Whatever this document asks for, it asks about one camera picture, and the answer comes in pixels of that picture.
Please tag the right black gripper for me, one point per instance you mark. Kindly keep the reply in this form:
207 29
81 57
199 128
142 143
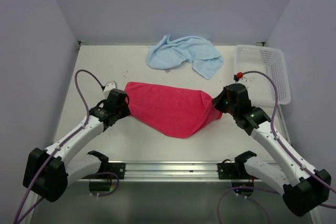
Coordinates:
217 102

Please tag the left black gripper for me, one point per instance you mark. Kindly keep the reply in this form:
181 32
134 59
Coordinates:
125 110

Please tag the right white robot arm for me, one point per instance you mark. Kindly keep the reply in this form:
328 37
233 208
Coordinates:
300 184

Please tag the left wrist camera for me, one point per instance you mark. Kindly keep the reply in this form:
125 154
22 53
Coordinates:
109 87

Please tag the light blue towel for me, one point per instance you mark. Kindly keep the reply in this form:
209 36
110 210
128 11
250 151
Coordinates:
205 59

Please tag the aluminium mounting rail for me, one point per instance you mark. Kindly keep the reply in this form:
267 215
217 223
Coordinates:
187 171

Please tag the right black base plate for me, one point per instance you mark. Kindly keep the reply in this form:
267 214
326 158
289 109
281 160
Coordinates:
226 171

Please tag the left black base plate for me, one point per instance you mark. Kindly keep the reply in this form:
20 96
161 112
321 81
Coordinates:
117 168

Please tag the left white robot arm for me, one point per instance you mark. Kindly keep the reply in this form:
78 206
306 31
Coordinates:
50 171

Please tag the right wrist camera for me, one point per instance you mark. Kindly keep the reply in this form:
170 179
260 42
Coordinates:
239 78

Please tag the white plastic basket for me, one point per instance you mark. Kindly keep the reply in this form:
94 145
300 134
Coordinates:
267 66

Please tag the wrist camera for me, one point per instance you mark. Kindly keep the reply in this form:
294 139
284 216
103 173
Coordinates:
109 87
239 78

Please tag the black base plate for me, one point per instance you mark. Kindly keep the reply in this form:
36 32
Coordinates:
117 168
226 171

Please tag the red towel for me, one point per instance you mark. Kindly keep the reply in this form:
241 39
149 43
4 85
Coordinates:
175 112

